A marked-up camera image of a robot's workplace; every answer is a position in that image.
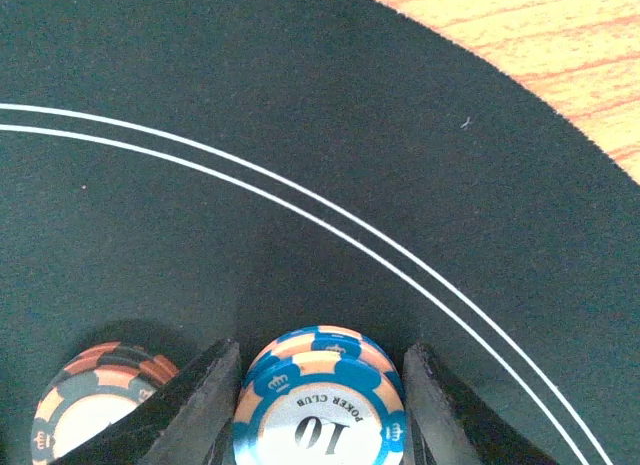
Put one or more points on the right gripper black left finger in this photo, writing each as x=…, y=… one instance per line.
x=188, y=421

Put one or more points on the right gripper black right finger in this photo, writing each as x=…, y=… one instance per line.
x=449, y=424

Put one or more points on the orange chip top seat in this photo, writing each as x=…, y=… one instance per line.
x=95, y=389

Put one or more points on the blue chip top seat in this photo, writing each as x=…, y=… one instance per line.
x=320, y=395

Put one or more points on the black round poker mat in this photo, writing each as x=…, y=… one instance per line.
x=178, y=171

